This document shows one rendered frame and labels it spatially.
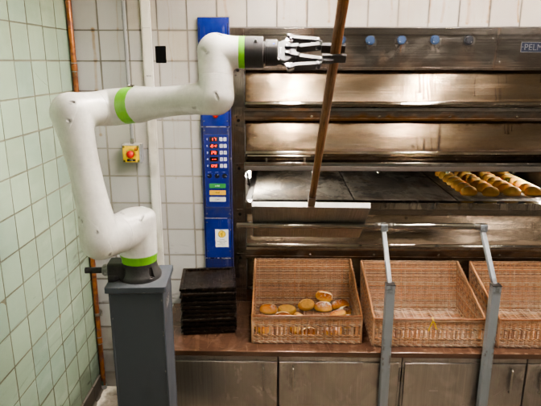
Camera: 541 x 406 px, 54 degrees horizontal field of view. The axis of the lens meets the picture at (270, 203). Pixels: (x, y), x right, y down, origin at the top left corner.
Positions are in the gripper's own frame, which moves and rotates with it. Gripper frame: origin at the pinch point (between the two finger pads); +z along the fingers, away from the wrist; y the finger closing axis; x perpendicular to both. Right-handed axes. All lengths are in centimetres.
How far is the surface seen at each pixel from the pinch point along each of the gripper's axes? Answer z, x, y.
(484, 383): 85, -144, 73
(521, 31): 108, -82, -89
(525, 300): 125, -169, 25
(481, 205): 98, -142, -20
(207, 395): -49, -160, 78
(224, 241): -44, -156, -3
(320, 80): 8, -101, -72
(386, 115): 43, -111, -58
